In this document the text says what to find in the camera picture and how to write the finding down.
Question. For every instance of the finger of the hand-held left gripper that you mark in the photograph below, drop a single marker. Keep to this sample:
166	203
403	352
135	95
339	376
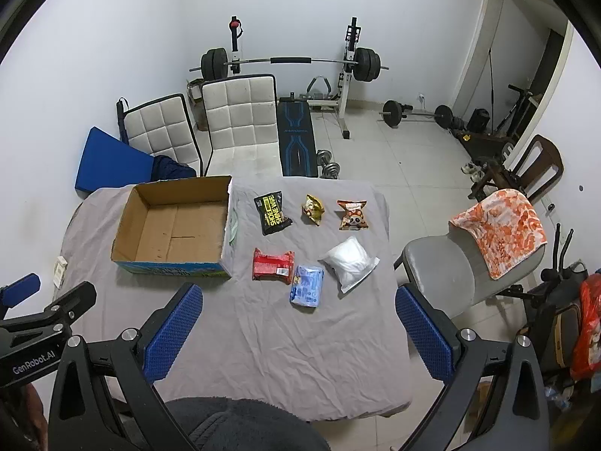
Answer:
73	303
21	287

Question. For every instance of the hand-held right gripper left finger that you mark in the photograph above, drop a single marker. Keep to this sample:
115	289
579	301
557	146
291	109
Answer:
173	333

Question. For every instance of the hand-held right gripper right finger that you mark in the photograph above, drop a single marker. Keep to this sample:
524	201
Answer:
425	333

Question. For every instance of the white zip bag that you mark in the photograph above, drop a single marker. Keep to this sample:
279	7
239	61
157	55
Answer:
350	263

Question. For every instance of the cardboard box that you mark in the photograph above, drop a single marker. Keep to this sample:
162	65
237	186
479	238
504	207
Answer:
178	230

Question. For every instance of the red floral snack packet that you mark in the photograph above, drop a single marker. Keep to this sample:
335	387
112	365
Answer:
273	265

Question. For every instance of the light blue wipes packet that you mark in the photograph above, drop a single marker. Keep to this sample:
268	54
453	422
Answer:
307	286

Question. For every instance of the orange snack packet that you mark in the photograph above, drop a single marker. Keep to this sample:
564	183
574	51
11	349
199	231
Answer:
353	215

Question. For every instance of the black wipes packet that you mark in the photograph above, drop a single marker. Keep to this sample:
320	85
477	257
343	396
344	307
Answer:
273	212

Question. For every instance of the yellow snack packet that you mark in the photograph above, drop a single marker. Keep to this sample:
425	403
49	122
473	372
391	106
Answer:
313	208

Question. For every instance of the small white box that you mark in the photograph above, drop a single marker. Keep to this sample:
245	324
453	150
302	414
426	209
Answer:
60	271

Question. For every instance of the grey office chair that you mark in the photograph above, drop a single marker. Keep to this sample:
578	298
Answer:
436	272

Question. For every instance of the grey table cloth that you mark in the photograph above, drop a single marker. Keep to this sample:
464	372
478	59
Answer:
281	352

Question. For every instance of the person's dark fleece clothing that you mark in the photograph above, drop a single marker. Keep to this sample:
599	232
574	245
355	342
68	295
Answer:
244	425

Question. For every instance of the orange floral towel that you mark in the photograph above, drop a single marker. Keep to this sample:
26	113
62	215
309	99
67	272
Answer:
507	230

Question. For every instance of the black exercise machine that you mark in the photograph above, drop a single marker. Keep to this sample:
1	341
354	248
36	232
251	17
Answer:
554	300

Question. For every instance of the blue foam mat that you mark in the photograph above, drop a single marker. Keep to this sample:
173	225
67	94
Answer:
110	164

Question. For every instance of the red plastic bag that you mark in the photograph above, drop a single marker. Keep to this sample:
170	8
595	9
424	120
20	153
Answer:
587	333

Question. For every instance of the dark blue cloth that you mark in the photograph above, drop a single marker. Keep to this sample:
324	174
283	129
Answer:
171	169

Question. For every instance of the white shoes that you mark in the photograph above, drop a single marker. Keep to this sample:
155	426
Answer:
472	170

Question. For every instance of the chrome dumbbell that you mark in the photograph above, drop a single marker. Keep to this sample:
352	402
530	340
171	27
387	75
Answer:
331	170
325	155

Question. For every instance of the black pole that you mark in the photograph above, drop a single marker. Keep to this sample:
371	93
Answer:
122	120

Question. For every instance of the white padded chair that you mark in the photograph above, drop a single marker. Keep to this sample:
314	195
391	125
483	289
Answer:
157	129
242	117

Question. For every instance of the dark wooden chair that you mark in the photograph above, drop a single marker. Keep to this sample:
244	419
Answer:
544	162

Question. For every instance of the black speaker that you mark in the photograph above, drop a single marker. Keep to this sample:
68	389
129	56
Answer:
478	120

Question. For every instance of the short barbell with black plates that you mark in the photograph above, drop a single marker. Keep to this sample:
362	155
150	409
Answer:
392	112

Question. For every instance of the black and blue weight bench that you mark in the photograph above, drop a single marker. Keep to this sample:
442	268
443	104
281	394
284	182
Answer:
296	143

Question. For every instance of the white barbell rack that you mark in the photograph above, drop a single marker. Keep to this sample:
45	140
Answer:
350	98

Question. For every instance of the long barbell with black plates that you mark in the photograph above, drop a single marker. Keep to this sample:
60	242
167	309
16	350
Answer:
291	60

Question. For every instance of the white door frame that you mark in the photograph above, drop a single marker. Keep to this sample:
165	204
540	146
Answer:
476	33

